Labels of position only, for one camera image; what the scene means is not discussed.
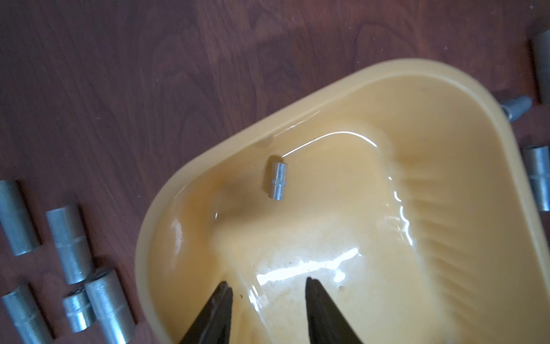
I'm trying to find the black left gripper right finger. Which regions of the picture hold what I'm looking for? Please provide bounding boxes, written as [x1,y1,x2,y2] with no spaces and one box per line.
[305,277,362,343]

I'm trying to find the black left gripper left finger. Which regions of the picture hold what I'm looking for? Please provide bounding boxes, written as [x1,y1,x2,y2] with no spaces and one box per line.
[180,281,233,344]

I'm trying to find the short silver socket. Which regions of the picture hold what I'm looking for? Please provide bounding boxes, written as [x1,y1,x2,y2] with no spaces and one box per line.
[62,287,96,333]

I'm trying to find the yellow plastic storage box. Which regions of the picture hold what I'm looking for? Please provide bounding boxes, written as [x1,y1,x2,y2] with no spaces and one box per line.
[135,59,549,343]

